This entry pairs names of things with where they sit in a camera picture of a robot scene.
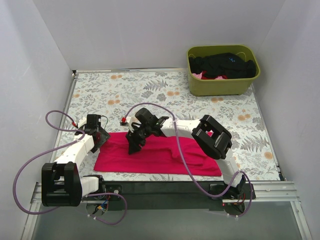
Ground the magenta t shirt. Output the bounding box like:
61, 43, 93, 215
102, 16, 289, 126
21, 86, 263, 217
93, 132, 222, 177

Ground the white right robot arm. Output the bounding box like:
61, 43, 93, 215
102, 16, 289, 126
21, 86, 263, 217
120, 107, 246, 199

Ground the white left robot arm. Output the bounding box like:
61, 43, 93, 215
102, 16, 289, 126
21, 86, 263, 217
41, 114, 110, 207

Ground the floral patterned table mat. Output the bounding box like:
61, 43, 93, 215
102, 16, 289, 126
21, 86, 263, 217
64, 71, 280, 181

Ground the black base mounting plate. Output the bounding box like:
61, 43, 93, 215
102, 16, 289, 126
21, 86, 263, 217
77, 180, 256, 216

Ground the pink garment in basket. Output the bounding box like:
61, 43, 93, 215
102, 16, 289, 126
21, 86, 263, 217
192, 71, 227, 80

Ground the green plastic laundry basket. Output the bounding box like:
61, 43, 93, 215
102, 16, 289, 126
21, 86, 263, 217
186, 44, 261, 96

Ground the black t shirt in basket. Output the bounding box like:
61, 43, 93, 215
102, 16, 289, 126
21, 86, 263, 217
188, 52, 257, 80

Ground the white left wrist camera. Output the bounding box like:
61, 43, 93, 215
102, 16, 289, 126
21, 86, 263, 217
72, 117, 87, 129

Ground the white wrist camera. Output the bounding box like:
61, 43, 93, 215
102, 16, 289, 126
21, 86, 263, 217
72, 117, 87, 129
120, 116, 141, 132

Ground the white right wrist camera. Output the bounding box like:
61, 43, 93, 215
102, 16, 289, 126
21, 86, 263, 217
120, 116, 141, 132

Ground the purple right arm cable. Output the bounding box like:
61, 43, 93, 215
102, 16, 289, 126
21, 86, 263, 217
122, 102, 254, 219

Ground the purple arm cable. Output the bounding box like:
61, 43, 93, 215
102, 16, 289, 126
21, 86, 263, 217
12, 109, 128, 226
122, 102, 254, 219

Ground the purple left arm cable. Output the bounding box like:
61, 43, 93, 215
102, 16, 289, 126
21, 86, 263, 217
12, 109, 128, 226

